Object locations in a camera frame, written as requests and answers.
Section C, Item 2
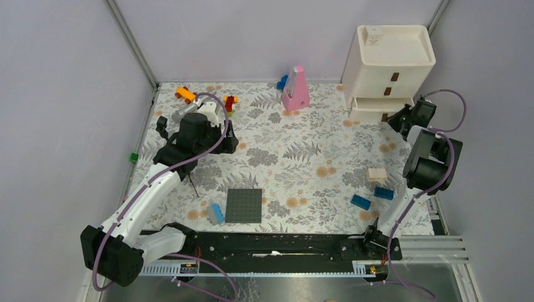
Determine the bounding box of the cream three-drawer organizer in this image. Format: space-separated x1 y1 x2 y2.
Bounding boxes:
341 25 436 123

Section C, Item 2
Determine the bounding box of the white cosmetic box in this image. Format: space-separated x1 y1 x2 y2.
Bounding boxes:
362 25 383 45

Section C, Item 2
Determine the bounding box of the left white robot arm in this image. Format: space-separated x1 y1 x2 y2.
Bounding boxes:
80 92 239 291

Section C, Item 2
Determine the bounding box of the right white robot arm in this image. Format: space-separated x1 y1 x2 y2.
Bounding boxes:
360 98 463 260

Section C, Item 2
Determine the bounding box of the grey microphone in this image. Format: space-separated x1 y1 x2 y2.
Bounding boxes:
171 95 219 126

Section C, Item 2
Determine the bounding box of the black mini tripod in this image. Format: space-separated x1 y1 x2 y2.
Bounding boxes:
156 116 200 198

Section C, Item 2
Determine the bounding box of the orange toy car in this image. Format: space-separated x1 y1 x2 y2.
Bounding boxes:
174 86 197 104

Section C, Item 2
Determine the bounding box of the red yellow toy figure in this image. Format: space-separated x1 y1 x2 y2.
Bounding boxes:
224 96 239 116

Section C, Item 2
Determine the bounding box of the grey lego baseplate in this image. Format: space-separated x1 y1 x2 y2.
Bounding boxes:
225 189 263 224

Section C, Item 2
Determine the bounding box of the green clip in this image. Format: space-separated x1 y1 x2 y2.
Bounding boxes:
129 153 139 164

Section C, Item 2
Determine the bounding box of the blue grey lego brick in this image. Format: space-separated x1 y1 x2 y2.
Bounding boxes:
207 203 225 225

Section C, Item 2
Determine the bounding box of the cream lego brick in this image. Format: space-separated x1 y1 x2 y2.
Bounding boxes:
367 168 388 182

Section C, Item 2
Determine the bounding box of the blue toy brick back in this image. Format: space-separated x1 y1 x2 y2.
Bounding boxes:
276 74 288 91

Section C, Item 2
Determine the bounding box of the blue lego brick right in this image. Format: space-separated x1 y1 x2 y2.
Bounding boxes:
373 187 394 201

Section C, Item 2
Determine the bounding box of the blue lego brick left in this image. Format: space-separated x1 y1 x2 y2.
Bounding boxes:
350 194 372 211

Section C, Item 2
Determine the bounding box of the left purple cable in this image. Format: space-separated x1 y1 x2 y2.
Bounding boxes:
91 92 241 302

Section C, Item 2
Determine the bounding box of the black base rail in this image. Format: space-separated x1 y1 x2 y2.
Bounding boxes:
170 223 402 274

